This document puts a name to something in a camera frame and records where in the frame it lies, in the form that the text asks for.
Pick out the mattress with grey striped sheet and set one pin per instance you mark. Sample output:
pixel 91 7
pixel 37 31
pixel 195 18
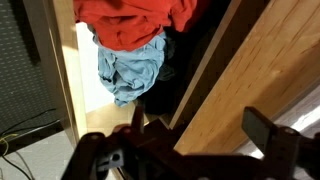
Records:
pixel 306 116

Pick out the light blue garment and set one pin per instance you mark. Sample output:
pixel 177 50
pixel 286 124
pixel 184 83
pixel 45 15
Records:
pixel 133 73

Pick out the wooden bed frame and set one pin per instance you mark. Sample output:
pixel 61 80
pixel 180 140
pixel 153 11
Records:
pixel 260 76

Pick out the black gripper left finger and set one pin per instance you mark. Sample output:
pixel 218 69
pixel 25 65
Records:
pixel 133 156

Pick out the red garment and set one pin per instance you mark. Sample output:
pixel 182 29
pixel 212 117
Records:
pixel 133 23

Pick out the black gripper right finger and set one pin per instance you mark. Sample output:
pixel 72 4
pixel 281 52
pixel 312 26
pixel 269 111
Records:
pixel 280 153

